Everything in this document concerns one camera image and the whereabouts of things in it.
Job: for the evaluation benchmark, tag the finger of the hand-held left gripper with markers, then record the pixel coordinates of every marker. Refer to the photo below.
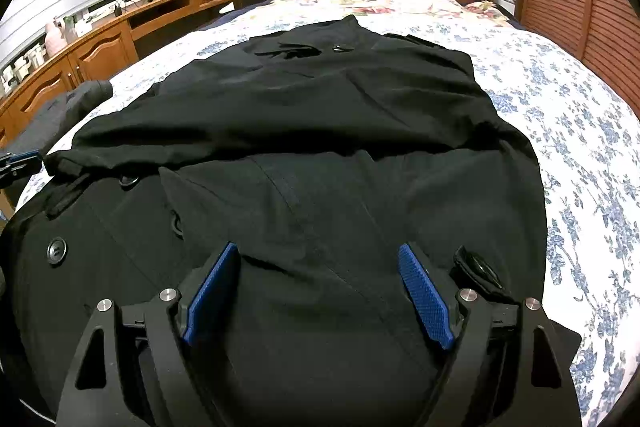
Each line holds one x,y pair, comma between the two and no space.
20,159

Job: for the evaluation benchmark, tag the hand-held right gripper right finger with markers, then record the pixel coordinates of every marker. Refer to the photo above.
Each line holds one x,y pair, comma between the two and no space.
425,297

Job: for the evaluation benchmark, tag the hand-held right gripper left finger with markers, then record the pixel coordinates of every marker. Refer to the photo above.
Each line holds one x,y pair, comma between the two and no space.
210,297

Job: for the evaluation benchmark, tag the black buttoned coat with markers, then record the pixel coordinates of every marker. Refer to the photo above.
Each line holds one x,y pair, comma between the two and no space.
310,117

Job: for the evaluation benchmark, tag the dark grey folded garment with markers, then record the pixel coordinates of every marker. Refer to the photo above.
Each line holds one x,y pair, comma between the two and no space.
75,107

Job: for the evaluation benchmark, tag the group of white bottles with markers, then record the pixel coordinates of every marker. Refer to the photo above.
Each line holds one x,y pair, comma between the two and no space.
25,67

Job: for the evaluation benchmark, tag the pink thermos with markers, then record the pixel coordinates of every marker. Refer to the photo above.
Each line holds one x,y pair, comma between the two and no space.
54,39

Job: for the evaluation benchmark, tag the wooden desk cabinet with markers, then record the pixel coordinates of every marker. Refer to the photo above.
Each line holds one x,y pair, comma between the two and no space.
100,52

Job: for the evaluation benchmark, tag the pink floral quilt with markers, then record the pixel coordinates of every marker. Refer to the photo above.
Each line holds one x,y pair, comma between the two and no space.
400,2

